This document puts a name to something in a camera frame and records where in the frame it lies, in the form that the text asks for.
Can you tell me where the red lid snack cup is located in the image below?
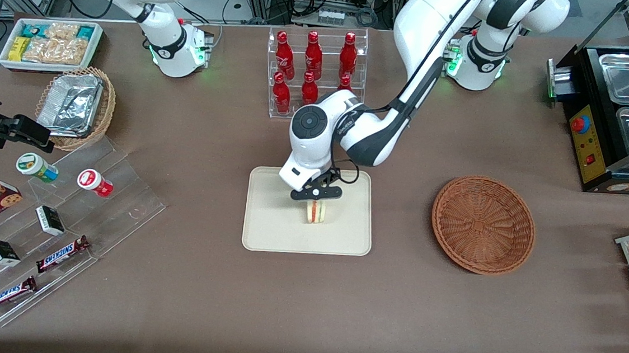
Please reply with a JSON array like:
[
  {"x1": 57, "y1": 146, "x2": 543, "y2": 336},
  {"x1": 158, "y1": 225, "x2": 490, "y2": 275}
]
[{"x1": 76, "y1": 168, "x2": 115, "y2": 199}]

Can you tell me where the black food warmer machine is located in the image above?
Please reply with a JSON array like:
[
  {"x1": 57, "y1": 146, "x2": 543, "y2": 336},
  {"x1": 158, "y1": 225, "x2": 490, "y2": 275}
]
[{"x1": 537, "y1": 41, "x2": 629, "y2": 196}]

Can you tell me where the small black box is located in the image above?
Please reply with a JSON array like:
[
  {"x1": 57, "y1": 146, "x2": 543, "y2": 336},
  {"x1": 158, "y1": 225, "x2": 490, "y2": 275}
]
[
  {"x1": 34, "y1": 205, "x2": 67, "y2": 237},
  {"x1": 0, "y1": 239, "x2": 22, "y2": 267}
]

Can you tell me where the triangular sandwich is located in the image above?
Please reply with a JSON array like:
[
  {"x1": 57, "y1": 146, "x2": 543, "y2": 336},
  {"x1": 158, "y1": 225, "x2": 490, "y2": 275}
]
[{"x1": 303, "y1": 198, "x2": 330, "y2": 226}]

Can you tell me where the white power strip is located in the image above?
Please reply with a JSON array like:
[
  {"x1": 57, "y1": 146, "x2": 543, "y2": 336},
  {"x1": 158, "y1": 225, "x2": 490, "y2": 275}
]
[{"x1": 318, "y1": 9, "x2": 345, "y2": 26}]

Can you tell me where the yellow snack pack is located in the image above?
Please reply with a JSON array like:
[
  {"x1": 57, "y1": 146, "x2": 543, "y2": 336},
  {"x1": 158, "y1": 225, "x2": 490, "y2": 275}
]
[{"x1": 8, "y1": 36, "x2": 31, "y2": 63}]

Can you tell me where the tan wicker basket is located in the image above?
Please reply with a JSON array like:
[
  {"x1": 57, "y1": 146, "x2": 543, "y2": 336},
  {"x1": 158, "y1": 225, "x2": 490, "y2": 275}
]
[{"x1": 32, "y1": 62, "x2": 119, "y2": 155}]

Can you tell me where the clear acrylic bottle rack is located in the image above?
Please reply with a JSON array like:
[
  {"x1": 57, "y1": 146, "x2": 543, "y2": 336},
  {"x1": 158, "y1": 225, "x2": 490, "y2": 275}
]
[{"x1": 262, "y1": 21, "x2": 370, "y2": 126}]

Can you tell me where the white plastic snack bin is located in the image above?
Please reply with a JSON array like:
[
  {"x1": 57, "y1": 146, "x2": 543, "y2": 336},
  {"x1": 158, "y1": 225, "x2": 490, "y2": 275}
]
[{"x1": 0, "y1": 15, "x2": 105, "y2": 78}]

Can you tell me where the brown round wicker basket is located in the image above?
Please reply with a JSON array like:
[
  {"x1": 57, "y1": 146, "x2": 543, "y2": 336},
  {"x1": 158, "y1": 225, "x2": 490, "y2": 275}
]
[{"x1": 427, "y1": 171, "x2": 541, "y2": 279}]

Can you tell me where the brown Snickers bar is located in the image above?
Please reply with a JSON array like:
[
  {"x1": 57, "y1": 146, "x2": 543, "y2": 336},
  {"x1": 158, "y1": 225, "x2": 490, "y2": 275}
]
[
  {"x1": 35, "y1": 232, "x2": 91, "y2": 277},
  {"x1": 0, "y1": 274, "x2": 37, "y2": 319}
]

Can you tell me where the clear cracker bag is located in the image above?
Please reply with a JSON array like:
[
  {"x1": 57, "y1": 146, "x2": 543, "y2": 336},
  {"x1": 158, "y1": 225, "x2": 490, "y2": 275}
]
[
  {"x1": 22, "y1": 35, "x2": 91, "y2": 67},
  {"x1": 45, "y1": 21, "x2": 81, "y2": 43}
]

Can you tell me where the clear acrylic stepped display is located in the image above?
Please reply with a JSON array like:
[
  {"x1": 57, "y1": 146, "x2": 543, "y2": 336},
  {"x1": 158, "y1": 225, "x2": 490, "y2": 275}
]
[{"x1": 0, "y1": 128, "x2": 172, "y2": 340}]

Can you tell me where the green lid snack cup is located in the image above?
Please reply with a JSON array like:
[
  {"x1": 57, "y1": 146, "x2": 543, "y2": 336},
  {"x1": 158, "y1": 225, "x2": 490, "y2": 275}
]
[{"x1": 15, "y1": 152, "x2": 61, "y2": 185}]

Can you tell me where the beige plastic tray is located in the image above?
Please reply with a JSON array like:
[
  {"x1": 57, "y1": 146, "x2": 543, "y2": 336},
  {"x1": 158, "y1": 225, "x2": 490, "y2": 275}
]
[{"x1": 241, "y1": 162, "x2": 378, "y2": 260}]

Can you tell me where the silver foil tray stack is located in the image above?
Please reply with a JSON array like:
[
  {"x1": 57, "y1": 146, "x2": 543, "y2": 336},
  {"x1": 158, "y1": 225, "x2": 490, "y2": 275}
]
[{"x1": 35, "y1": 70, "x2": 105, "y2": 139}]

